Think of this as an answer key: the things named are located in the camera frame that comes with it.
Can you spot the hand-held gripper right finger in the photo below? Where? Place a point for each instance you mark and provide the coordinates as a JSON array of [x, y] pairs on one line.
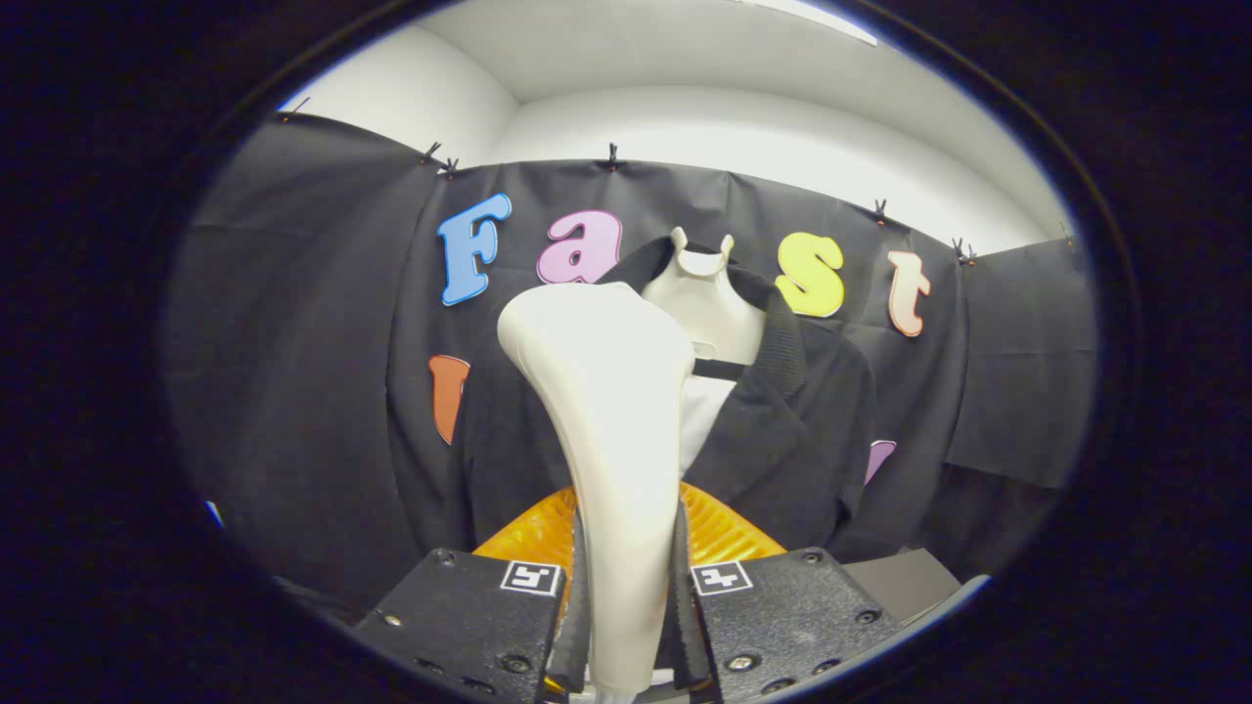
[[782, 616]]

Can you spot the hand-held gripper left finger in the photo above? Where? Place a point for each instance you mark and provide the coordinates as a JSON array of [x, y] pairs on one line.
[[469, 616]]

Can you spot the black blazer jacket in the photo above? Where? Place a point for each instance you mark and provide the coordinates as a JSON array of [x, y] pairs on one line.
[[782, 440]]

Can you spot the cream clothes hanger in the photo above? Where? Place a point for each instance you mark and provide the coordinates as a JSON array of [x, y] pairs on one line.
[[699, 293]]

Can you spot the grey cabinet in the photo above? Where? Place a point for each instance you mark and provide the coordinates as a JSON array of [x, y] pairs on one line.
[[900, 577]]

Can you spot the black backdrop cloth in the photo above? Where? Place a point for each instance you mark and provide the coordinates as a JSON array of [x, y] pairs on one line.
[[293, 342]]

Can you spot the long ceiling light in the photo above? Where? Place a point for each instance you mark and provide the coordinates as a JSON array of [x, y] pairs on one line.
[[812, 15]]

